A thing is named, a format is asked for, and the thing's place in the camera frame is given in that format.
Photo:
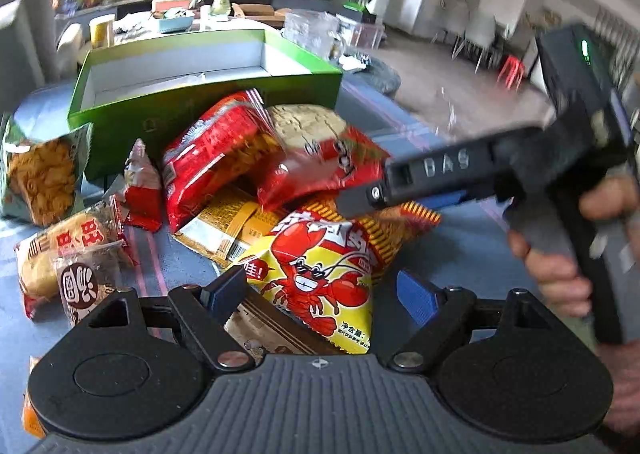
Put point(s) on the yellow cup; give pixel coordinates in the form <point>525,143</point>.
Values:
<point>102,30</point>

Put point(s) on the orange box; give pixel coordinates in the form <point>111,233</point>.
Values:
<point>172,5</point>

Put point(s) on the green snack packet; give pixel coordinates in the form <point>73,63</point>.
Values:
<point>40,174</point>

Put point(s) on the red stool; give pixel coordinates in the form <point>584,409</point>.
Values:
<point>511,72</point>

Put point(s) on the orange snack packet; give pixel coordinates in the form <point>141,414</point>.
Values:
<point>32,414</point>

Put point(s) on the gold snack packet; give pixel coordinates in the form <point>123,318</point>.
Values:
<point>225,224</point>

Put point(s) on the teal tray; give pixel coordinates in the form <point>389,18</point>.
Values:
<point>175,23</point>

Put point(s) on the yellow lobster print snack packet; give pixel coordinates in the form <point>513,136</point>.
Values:
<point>320,274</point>

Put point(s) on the red noodle snack packet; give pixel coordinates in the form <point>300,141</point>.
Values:
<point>210,159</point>

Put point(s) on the white side table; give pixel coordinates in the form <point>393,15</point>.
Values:
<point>225,25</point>

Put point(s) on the person's right hand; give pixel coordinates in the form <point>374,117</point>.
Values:
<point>555,284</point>

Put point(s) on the clear plastic jug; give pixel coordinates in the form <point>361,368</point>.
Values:
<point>312,34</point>

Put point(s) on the grey pouf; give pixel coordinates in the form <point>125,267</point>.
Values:
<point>380,74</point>

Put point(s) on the white dining chairs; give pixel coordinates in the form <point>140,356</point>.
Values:
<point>475,34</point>

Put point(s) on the small red snack packet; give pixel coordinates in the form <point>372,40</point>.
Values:
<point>142,199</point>

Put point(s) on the brown snack packet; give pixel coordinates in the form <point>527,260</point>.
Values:
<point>270,329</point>

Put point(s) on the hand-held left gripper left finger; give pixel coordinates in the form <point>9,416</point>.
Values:
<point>225,290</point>

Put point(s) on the clear brown bar packet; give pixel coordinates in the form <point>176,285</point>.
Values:
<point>80,284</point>

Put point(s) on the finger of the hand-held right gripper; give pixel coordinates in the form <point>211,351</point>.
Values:
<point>365,196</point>

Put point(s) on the rice cracker packet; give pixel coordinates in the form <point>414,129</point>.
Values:
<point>50,249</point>

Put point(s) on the clear plastic storage box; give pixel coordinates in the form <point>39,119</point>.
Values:
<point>362,32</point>

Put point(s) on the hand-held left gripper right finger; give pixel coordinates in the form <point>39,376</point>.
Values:
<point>417,298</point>

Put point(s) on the green cardboard box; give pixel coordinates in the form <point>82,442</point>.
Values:
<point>150,104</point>

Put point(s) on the open cardboard box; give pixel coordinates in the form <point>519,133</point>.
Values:
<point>260,12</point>

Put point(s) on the red cracker packet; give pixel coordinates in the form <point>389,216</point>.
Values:
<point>310,169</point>

